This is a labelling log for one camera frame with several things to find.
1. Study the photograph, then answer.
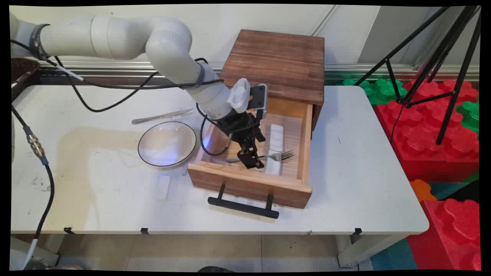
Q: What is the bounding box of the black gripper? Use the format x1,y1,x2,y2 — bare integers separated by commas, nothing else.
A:
216,110,266,169

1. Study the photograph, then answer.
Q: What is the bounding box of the silver serrated table knife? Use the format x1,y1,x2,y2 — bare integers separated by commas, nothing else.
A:
132,108,194,125

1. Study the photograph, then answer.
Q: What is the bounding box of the white ceramic cutlery rest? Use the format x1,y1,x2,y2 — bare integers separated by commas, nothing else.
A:
270,123,285,152
265,152,283,175

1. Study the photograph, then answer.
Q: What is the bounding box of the silver metal fork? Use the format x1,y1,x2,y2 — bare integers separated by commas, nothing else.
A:
226,150,295,164

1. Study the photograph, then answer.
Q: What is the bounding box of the light wooden drawer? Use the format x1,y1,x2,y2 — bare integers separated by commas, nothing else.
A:
187,96,313,210

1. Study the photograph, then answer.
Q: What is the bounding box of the dark wooden board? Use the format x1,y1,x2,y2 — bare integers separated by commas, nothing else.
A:
220,29,325,131

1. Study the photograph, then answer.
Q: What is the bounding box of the white bowl with black rim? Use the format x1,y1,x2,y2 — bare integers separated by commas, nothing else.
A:
137,121,197,168

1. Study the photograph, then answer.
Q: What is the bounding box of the green foam block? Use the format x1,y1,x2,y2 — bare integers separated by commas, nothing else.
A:
456,101,480,135
343,78,408,106

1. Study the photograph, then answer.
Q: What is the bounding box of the white table leg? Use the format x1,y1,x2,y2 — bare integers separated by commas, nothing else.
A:
336,233,399,268

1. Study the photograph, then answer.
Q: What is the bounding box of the large red foam block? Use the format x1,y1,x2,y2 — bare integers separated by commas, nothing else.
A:
374,79,480,183

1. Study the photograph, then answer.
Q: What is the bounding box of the orange foam piece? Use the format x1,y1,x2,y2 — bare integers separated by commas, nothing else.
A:
409,179,438,203

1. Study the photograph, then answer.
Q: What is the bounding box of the teal floor mat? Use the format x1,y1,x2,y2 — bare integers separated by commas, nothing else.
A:
370,237,419,271

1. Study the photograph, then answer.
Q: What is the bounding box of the black tripod stand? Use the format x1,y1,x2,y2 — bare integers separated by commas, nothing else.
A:
353,6,482,146

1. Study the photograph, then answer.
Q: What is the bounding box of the brown woven basket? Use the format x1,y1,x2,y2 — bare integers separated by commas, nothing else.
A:
11,57,41,101

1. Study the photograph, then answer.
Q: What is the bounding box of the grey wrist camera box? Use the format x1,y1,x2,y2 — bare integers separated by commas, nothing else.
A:
249,84,268,120

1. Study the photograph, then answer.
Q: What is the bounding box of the black drawer handle bar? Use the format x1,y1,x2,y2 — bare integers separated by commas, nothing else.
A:
208,184,280,220

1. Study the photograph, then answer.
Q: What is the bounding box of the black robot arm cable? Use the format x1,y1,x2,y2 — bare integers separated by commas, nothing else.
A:
11,39,231,157

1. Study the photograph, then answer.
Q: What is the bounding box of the black cable with brass connector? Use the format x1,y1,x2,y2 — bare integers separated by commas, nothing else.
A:
11,104,55,269

